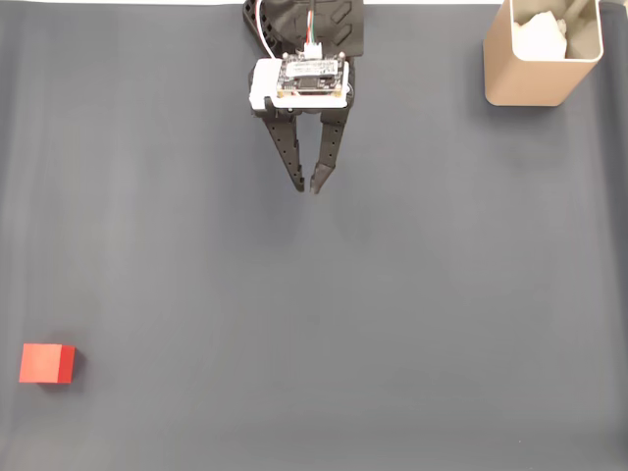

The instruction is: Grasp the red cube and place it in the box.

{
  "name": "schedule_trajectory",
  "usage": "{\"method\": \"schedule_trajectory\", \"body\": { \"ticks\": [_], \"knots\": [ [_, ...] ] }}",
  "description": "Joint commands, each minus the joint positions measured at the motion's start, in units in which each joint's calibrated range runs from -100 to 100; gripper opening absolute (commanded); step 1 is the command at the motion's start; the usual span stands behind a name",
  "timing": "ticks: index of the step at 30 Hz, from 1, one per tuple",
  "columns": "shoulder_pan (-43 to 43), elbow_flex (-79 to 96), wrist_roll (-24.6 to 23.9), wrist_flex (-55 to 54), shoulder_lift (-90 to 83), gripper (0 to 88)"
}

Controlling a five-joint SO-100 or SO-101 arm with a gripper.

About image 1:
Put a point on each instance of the red cube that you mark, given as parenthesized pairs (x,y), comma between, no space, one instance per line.
(41,363)

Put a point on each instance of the beige box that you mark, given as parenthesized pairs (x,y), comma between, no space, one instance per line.
(520,83)

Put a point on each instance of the white crumpled cloth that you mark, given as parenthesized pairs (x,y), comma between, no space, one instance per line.
(539,36)

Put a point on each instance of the white camera circuit board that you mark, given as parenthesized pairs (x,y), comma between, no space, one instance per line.
(304,73)

